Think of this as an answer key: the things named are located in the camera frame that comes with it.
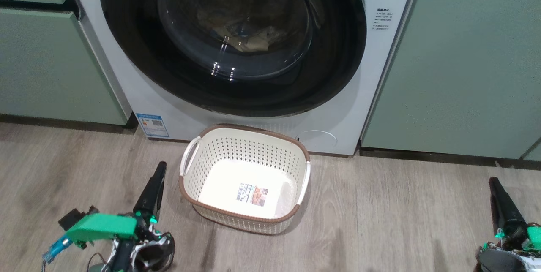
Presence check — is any cream yellow blue cloth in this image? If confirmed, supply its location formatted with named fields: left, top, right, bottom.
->
left=211, top=23, right=273, bottom=52

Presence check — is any round washing machine door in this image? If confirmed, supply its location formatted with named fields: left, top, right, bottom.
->
left=98, top=0, right=367, bottom=117

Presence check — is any dark cabinet baseboard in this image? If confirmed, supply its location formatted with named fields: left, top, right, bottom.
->
left=358, top=147, right=541, bottom=170
left=0, top=114, right=139, bottom=134

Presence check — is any printed text sticker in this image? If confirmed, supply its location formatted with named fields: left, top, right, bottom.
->
left=372, top=8, right=393, bottom=32

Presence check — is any white front-load washing machine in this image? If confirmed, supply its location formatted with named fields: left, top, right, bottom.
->
left=66, top=0, right=425, bottom=156

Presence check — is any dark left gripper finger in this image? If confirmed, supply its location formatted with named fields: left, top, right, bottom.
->
left=133, top=161, right=168, bottom=224

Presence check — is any blue left cable connector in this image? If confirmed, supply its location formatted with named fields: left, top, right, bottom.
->
left=42, top=234, right=73, bottom=263

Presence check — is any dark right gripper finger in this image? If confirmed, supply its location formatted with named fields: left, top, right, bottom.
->
left=489, top=176, right=528, bottom=235

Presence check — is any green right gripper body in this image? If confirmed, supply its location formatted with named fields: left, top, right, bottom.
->
left=495, top=225, right=541, bottom=251

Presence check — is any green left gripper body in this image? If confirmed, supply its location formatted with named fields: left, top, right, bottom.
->
left=65, top=212, right=139, bottom=248

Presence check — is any cream basket with brown rim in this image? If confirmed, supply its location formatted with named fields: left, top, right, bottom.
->
left=178, top=123, right=312, bottom=235

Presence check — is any blue energy label sticker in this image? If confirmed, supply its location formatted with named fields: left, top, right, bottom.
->
left=136, top=113, right=169, bottom=139

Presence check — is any printed label sticker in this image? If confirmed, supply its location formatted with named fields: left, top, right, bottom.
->
left=236, top=183, right=268, bottom=207

